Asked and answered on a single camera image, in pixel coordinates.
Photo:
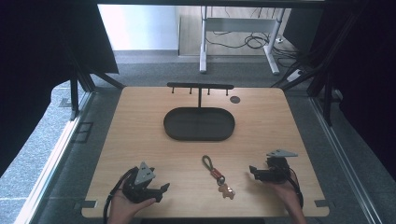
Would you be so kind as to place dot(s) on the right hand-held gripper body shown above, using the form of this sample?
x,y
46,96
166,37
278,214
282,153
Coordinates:
x,y
277,172

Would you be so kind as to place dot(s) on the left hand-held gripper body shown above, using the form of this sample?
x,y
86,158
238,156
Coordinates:
x,y
140,189

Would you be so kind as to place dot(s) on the black key rack with tray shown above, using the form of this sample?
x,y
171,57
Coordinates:
x,y
199,123

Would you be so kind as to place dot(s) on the person's right hand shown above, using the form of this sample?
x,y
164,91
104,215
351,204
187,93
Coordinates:
x,y
285,191

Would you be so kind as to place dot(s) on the person's left hand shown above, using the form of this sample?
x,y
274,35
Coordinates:
x,y
120,208

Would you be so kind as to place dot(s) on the round dark table grommet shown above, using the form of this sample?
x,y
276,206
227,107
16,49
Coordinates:
x,y
234,99

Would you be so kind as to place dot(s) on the black metal stand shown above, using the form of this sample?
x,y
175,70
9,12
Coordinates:
x,y
325,90
84,84

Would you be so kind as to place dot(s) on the white power strip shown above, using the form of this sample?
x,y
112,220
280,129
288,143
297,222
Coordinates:
x,y
294,75

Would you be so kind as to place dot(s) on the black curtain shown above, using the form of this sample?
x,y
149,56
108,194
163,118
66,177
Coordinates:
x,y
37,62
364,62

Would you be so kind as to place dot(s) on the white desk frame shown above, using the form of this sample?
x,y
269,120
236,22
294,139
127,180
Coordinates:
x,y
239,26

